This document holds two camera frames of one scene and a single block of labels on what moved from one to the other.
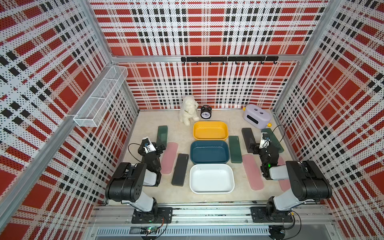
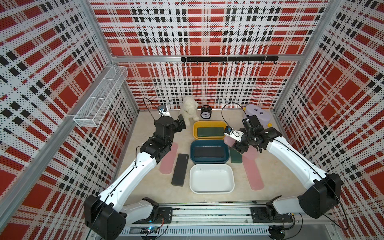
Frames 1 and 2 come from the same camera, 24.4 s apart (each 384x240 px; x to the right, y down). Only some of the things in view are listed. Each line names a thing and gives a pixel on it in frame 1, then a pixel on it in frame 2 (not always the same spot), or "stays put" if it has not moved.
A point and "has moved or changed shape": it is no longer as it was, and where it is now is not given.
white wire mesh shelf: [94, 112] stays put
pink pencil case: [284, 184] → [249, 156]
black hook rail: [229, 59] stays put
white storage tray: [212, 178] stays put
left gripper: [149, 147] → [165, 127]
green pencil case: [273, 140] has moved or changed shape
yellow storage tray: [210, 130] stays put
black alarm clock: [206, 112] stays put
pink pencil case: [169, 158] stays put
